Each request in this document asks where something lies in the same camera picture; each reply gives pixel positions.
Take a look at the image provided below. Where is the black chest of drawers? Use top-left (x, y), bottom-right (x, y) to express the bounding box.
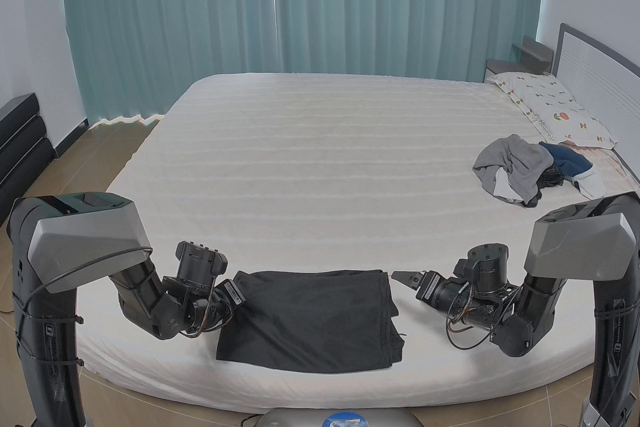
top-left (0, 92), bottom-right (55, 210)

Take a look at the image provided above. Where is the grey bedside table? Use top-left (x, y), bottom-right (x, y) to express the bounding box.
top-left (485, 35), bottom-right (555, 83)

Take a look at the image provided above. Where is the white printed pillow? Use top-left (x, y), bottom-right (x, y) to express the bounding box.
top-left (492, 71), bottom-right (618, 149)

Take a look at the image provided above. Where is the pile of clothes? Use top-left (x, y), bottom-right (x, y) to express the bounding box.
top-left (472, 133), bottom-right (607, 209)

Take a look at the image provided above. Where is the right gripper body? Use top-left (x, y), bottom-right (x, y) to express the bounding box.
top-left (416, 271), bottom-right (469, 317)

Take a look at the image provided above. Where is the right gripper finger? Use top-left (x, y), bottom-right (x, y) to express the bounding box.
top-left (391, 269), bottom-right (426, 290)

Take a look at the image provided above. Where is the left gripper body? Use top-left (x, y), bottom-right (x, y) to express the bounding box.
top-left (205, 279), bottom-right (247, 327)

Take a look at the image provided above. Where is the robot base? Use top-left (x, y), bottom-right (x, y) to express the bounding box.
top-left (252, 407), bottom-right (421, 427)

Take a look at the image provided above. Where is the black T-shirt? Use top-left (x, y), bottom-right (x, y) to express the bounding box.
top-left (215, 269), bottom-right (405, 374)

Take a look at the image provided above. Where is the bed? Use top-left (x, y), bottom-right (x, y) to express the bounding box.
top-left (75, 22), bottom-right (640, 403)

